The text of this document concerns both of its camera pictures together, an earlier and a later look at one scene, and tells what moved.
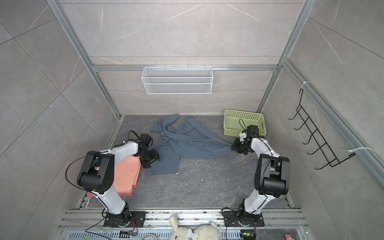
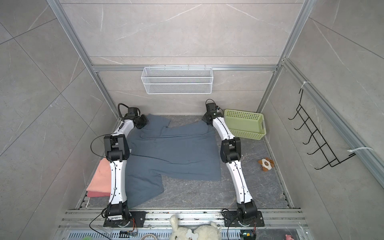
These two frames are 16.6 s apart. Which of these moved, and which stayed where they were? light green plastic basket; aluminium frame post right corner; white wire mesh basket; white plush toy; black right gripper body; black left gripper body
Moved: black right gripper body; black left gripper body
Stayed: light green plastic basket; aluminium frame post right corner; white wire mesh basket; white plush toy
